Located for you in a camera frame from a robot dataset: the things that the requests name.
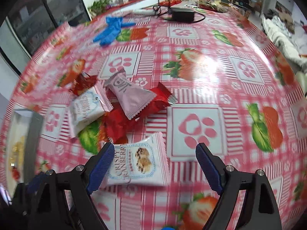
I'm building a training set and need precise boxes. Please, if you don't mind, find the black power adapter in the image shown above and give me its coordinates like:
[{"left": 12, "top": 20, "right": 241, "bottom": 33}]
[{"left": 171, "top": 8, "right": 195, "bottom": 23}]

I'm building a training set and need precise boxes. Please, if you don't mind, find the white power strip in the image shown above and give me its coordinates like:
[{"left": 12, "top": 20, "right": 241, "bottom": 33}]
[{"left": 132, "top": 9, "right": 156, "bottom": 16}]

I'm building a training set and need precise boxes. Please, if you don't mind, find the blue rubber gloves pile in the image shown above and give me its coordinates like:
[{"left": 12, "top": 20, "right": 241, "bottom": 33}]
[{"left": 93, "top": 17, "right": 136, "bottom": 46}]

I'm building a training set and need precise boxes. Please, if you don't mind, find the pink triangular snack packet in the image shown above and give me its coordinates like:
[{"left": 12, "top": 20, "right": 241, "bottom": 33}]
[{"left": 105, "top": 69, "right": 157, "bottom": 120}]

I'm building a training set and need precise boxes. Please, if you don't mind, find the black power cable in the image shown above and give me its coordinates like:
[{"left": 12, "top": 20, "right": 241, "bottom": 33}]
[{"left": 152, "top": 0, "right": 206, "bottom": 24}]

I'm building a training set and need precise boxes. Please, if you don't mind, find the glass door display cabinet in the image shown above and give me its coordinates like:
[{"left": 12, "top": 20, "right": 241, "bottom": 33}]
[{"left": 4, "top": 0, "right": 92, "bottom": 56}]

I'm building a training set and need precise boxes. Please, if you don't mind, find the sofa with blankets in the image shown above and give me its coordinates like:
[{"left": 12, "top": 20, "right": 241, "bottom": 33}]
[{"left": 261, "top": 15, "right": 306, "bottom": 73}]

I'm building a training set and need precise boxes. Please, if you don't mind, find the cluttered coffee table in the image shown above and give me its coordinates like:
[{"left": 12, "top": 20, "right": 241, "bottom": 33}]
[{"left": 193, "top": 0, "right": 243, "bottom": 13}]

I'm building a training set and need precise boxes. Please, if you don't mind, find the grey white storage box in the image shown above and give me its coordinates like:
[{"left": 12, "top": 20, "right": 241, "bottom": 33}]
[{"left": 5, "top": 109, "right": 44, "bottom": 197}]

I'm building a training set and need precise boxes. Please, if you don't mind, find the white crispy cranberry packet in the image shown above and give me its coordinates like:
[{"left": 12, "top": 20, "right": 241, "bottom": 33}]
[{"left": 102, "top": 132, "right": 171, "bottom": 187}]

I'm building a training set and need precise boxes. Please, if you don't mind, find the white pink cranberry packet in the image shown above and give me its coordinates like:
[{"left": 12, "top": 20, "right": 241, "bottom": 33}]
[{"left": 68, "top": 85, "right": 113, "bottom": 138}]

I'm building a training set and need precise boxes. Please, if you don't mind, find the long red snack packet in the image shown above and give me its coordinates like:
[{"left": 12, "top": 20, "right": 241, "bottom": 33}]
[{"left": 134, "top": 82, "right": 177, "bottom": 119}]

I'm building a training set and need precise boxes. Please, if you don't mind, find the green potted plant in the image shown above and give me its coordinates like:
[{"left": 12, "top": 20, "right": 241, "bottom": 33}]
[{"left": 87, "top": 0, "right": 112, "bottom": 18}]

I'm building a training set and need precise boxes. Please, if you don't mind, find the dark red small snack packet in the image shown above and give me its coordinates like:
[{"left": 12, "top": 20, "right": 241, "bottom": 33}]
[{"left": 70, "top": 72, "right": 98, "bottom": 96}]

